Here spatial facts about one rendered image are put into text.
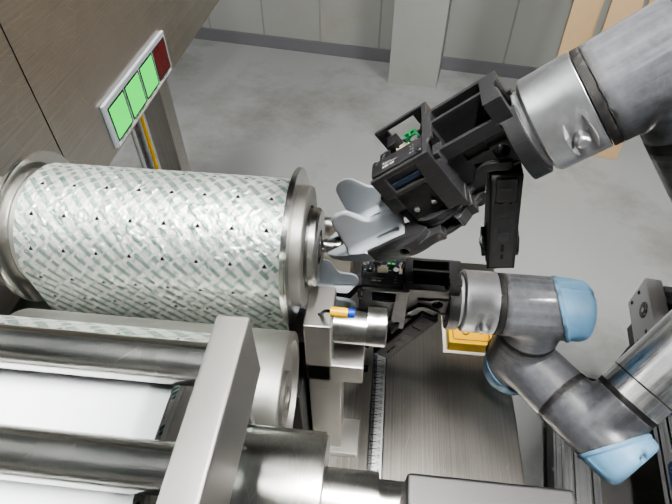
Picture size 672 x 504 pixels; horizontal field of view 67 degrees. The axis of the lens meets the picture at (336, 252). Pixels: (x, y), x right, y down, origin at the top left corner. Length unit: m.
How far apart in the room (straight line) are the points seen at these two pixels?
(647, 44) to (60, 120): 0.62
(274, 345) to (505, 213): 0.22
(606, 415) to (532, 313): 0.14
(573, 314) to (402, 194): 0.29
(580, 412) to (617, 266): 1.79
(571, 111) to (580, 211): 2.26
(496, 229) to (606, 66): 0.15
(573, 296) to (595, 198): 2.12
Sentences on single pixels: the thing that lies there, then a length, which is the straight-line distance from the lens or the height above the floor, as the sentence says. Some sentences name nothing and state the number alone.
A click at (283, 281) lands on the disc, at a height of 1.28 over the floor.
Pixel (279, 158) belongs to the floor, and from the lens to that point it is 2.71.
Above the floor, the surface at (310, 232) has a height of 1.28.
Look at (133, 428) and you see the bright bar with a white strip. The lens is 0.19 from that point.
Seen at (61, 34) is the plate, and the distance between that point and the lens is 0.75.
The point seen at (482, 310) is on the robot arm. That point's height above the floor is 1.13.
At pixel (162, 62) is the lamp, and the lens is 0.99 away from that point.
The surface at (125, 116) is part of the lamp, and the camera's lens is 0.86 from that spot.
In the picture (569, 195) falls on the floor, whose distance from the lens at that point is 2.70.
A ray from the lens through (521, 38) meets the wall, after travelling 3.50.
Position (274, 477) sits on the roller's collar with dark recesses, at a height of 1.37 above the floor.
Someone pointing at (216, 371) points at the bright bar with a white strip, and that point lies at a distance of 0.17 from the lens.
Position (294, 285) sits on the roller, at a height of 1.26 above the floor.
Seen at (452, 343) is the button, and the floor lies 0.92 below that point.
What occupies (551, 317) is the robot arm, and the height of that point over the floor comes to 1.13.
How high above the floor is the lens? 1.60
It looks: 47 degrees down
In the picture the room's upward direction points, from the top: straight up
